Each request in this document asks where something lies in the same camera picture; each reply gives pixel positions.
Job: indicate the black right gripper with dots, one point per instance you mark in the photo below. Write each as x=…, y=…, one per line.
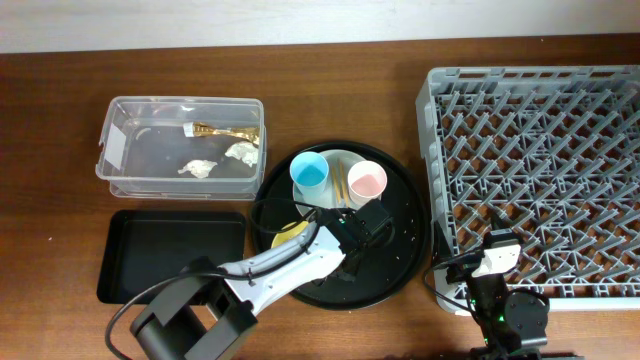
x=463, y=267

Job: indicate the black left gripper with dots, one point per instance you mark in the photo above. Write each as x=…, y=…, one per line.
x=351, y=274

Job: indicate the yellow bowl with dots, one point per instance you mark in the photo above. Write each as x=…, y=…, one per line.
x=289, y=231

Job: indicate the light blue plastic cup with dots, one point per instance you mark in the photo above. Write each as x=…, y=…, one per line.
x=309, y=172

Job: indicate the gold snack wrapper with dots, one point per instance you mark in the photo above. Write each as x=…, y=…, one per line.
x=200, y=129

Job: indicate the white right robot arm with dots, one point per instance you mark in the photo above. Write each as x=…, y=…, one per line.
x=513, y=322

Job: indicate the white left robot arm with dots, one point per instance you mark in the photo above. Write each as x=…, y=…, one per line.
x=207, y=312

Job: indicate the grey dishwasher rack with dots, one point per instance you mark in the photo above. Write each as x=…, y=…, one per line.
x=553, y=152

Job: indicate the clear plastic waste bin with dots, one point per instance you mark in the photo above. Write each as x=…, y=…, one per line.
x=144, y=146

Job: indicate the pink plastic cup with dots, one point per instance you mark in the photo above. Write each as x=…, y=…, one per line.
x=366, y=180

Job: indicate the light grey round plate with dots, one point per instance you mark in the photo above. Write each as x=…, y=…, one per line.
x=327, y=198

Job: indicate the round black tray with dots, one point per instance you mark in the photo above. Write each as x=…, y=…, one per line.
x=384, y=271

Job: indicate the wooden chopstick right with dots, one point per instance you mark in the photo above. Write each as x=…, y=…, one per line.
x=343, y=182

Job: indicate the wooden chopstick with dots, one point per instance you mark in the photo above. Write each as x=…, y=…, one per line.
x=336, y=185
x=343, y=182

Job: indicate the wooden chopstick left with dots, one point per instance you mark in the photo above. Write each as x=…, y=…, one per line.
x=336, y=185

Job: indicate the crumpled white tissue right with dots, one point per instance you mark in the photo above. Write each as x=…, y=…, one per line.
x=244, y=151

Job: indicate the crumpled white tissue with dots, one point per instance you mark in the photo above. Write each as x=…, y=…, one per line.
x=244, y=151
x=198, y=168

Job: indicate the crumpled white tissue left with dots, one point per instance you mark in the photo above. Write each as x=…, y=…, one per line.
x=198, y=168

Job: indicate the black rectangular tray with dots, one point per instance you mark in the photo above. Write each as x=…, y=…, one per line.
x=146, y=246

